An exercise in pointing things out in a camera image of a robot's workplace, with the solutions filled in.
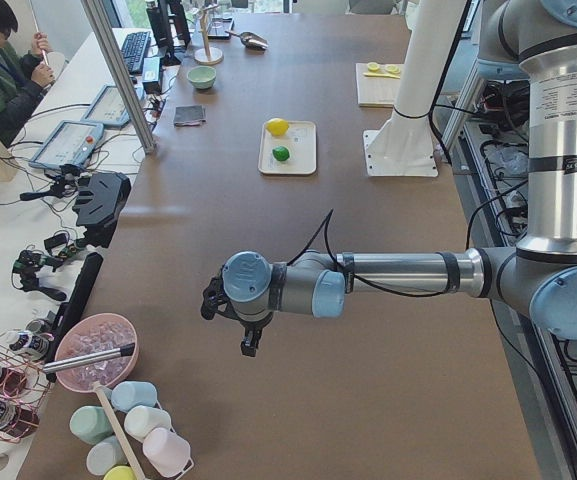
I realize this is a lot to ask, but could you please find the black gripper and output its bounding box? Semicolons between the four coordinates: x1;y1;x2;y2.
237;312;274;356

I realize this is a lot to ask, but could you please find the green lime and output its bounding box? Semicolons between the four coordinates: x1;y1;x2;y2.
272;146;290;162

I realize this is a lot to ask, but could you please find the yellow lemon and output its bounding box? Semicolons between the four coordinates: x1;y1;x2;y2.
265;117;290;137

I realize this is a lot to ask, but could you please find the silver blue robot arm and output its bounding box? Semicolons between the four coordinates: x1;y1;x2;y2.
201;1;577;356

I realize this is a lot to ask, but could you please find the cream rabbit tray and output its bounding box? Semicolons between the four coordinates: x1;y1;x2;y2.
258;120;317;175

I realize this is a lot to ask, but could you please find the light blue cup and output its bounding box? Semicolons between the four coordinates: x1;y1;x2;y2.
111;381;158;413

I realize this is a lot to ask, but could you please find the white cup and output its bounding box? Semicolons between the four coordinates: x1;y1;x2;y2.
124;405;172;442

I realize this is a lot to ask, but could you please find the pink bowl with ice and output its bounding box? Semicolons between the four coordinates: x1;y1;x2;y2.
55;313;139;393

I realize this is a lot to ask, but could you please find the pink cup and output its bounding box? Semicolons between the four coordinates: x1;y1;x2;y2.
142;427;194;478

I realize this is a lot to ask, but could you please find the black long bar device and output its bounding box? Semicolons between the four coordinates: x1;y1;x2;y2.
44;253;104;364

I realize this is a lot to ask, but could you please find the mint green cup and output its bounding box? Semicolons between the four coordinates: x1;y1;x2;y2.
69;405;114;445

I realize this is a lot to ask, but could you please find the pale grey-blue cup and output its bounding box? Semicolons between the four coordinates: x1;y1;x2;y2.
86;436;128;476

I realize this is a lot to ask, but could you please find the yellow cup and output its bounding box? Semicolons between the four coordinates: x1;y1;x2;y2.
103;465;136;480

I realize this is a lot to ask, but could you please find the grey folded cloth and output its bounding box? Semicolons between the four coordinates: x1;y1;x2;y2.
173;105;206;127

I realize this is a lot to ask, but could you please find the light green bowl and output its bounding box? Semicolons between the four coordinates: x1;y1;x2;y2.
186;65;217;90

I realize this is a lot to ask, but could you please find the near teach pendant tablet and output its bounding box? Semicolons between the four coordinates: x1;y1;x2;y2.
29;120;105;170

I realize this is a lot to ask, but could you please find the teach pendant tablet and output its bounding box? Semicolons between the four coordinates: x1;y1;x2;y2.
29;120;105;170
81;84;130;129

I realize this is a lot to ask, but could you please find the far teach pendant tablet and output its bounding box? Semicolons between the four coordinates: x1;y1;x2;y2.
81;84;130;129

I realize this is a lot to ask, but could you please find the wooden cutting board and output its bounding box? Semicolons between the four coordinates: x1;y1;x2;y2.
355;63;403;107

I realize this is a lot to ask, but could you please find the wooden mug stand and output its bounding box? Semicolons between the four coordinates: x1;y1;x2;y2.
194;4;224;66

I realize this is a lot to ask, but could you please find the yellow plastic knife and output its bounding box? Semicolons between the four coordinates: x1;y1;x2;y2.
362;72;401;79

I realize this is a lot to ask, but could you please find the lemon slice near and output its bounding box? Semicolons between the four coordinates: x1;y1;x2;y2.
366;62;380;73

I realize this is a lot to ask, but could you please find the metal scoop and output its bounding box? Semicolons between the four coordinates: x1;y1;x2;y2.
227;30;268;51

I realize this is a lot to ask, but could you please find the black keyboard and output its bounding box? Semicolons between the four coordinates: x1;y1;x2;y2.
121;31;151;75

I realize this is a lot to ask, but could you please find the person in green jacket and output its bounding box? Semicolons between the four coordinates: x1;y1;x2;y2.
0;1;56;146

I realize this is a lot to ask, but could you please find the black camera mount wrist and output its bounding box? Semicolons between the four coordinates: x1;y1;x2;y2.
200;273;239;320

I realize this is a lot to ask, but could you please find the metal tongs handle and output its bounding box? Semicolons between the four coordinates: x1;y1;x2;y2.
42;343;137;374

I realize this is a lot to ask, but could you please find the wooden spoon handle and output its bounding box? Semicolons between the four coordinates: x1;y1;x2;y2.
93;382;146;480

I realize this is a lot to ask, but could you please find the black plastic bracket device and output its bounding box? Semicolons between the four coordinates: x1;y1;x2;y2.
72;172;131;249

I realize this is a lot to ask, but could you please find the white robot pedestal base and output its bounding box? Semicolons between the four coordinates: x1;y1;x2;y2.
364;0;469;177

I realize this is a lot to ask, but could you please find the copper wire bottle rack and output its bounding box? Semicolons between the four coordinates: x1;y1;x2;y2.
0;330;50;443

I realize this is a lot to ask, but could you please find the aluminium frame post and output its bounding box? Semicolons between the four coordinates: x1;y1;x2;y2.
81;0;156;155

